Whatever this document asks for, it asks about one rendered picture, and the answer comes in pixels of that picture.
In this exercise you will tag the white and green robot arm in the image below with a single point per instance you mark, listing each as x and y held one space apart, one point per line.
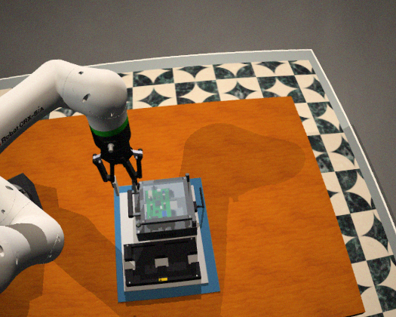
100 95

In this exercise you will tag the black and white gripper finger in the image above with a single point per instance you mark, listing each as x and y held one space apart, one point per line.
105 176
138 155

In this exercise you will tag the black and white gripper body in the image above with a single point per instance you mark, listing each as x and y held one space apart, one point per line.
126 151

